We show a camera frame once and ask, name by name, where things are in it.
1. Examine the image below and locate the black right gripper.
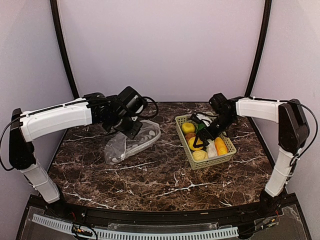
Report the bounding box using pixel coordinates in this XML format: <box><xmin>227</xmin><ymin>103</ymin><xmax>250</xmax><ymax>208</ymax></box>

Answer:
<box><xmin>193</xmin><ymin>113</ymin><xmax>236</xmax><ymax>147</ymax></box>

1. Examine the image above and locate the right black frame post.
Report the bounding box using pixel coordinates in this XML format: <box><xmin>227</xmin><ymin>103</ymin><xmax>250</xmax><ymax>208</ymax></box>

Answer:
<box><xmin>244</xmin><ymin>0</ymin><xmax>272</xmax><ymax>97</ymax></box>

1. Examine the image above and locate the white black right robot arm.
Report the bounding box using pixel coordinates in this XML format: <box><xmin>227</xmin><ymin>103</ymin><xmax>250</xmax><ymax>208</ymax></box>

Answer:
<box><xmin>190</xmin><ymin>93</ymin><xmax>310</xmax><ymax>217</ymax></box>

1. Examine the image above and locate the beige plastic basket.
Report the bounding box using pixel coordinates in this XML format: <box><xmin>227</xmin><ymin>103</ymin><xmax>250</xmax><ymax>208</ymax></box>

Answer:
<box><xmin>175</xmin><ymin>112</ymin><xmax>237</xmax><ymax>170</ymax></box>

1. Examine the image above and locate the yellow lemon toy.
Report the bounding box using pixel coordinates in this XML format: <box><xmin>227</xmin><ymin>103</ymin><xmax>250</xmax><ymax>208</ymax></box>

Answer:
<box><xmin>187</xmin><ymin>136</ymin><xmax>204</xmax><ymax>151</ymax></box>

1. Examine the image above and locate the pale yellow bread toy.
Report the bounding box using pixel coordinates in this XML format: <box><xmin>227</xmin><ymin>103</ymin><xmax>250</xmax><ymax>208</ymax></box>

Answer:
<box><xmin>192</xmin><ymin>150</ymin><xmax>208</xmax><ymax>162</ymax></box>

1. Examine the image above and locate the green bok choy toy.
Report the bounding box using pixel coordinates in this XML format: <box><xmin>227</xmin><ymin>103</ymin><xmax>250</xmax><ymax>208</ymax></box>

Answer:
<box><xmin>194</xmin><ymin>123</ymin><xmax>218</xmax><ymax>158</ymax></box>

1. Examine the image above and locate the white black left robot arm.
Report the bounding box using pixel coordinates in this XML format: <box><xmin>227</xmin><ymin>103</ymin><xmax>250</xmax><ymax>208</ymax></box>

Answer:
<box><xmin>7</xmin><ymin>86</ymin><xmax>148</xmax><ymax>218</ymax></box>

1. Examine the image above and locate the clear zip top bag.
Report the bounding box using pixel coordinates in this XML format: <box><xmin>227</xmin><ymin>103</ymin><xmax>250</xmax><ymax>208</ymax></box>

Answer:
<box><xmin>104</xmin><ymin>120</ymin><xmax>161</xmax><ymax>165</ymax></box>

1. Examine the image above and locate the grey slotted cable duct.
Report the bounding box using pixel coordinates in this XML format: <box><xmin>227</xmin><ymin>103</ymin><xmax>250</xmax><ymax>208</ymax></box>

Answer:
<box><xmin>31</xmin><ymin>214</ymin><xmax>239</xmax><ymax>240</ymax></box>

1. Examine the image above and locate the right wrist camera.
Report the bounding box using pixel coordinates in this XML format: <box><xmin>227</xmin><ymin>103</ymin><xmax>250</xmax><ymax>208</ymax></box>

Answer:
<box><xmin>190</xmin><ymin>113</ymin><xmax>213</xmax><ymax>127</ymax></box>

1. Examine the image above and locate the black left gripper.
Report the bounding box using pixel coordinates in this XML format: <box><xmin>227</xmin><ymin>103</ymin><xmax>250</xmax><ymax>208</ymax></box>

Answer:
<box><xmin>110</xmin><ymin>111</ymin><xmax>143</xmax><ymax>139</ymax></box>

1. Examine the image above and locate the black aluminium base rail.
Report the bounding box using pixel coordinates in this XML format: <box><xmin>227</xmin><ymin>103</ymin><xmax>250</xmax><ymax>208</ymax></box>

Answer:
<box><xmin>29</xmin><ymin>192</ymin><xmax>298</xmax><ymax>228</ymax></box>

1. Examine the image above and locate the brown potato toy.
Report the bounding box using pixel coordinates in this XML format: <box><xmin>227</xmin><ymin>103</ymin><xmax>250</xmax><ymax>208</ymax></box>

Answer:
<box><xmin>185</xmin><ymin>132</ymin><xmax>196</xmax><ymax>142</ymax></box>

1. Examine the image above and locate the yellow round bun toy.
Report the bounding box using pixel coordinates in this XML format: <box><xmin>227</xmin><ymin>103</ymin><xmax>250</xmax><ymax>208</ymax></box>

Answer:
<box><xmin>181</xmin><ymin>122</ymin><xmax>196</xmax><ymax>135</ymax></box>

